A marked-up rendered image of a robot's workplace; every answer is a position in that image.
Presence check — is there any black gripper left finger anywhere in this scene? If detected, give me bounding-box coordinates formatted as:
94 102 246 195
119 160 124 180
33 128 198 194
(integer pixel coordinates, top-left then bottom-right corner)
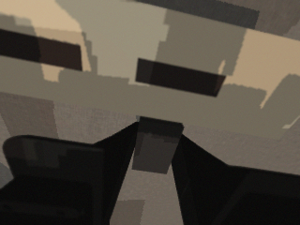
3 122 139 225

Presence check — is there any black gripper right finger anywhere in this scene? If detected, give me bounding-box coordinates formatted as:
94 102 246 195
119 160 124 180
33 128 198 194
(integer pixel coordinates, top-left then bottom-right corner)
171 134 300 225

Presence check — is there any black two-prong charger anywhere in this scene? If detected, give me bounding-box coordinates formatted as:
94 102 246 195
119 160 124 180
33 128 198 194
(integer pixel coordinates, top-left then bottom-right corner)
131 116 184 174

